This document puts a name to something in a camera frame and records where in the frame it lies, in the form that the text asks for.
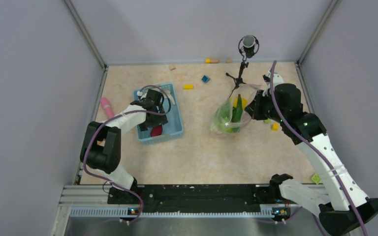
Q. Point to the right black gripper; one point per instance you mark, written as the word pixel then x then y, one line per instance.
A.
pixel 253 108

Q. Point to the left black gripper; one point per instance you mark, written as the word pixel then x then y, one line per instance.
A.
pixel 161 119

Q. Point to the red fruit toy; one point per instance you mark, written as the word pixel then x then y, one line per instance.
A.
pixel 156 131

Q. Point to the yellow lemon toy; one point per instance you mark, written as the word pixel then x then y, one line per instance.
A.
pixel 243 102

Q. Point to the green cucumber toy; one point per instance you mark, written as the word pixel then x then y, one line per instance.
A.
pixel 237 113

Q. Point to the clear zip top bag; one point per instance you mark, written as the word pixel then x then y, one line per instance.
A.
pixel 230 117

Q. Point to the green lettuce toy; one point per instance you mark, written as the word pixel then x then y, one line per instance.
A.
pixel 222 119

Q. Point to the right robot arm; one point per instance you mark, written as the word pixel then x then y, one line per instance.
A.
pixel 345 207

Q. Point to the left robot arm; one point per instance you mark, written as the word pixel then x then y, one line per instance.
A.
pixel 101 149

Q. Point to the blue plastic basket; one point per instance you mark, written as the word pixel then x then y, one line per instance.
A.
pixel 173 129

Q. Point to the yellow cube block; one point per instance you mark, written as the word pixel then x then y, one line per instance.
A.
pixel 275 127

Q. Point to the yellow block on table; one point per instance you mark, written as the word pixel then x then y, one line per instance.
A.
pixel 188 86

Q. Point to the pink cylinder toy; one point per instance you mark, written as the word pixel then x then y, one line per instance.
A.
pixel 106 106

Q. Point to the blue square block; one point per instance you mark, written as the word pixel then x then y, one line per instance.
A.
pixel 205 79

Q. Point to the black microphone on tripod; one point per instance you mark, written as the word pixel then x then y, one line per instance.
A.
pixel 248 46

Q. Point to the yellow wooden cylinder block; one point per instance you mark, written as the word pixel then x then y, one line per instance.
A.
pixel 210 60

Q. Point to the green studded brick block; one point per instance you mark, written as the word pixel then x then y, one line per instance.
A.
pixel 316 179

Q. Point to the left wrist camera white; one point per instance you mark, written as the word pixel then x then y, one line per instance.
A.
pixel 142 94

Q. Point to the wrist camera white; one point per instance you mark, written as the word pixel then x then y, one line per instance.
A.
pixel 142 94
pixel 277 79

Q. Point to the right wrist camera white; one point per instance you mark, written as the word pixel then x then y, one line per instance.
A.
pixel 277 79

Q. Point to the wooden block near wall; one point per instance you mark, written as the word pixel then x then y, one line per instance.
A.
pixel 171 67

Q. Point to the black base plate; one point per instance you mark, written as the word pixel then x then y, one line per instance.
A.
pixel 201 198

